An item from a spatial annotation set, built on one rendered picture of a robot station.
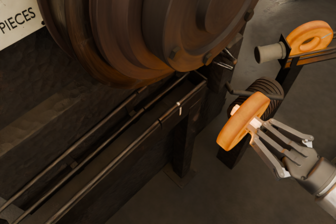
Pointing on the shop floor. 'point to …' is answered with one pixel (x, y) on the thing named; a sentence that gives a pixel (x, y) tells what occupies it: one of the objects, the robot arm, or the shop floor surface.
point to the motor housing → (264, 81)
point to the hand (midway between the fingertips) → (245, 118)
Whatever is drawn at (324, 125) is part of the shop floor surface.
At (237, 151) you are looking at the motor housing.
